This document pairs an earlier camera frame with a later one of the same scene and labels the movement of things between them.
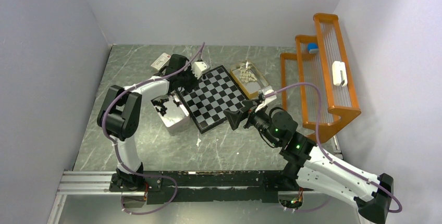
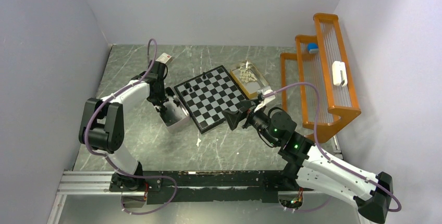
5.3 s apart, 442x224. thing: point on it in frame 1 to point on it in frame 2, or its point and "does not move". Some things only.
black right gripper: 234,117 does not move
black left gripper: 195,82 to 160,97
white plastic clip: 339,73 does not move
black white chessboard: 217,92 does not move
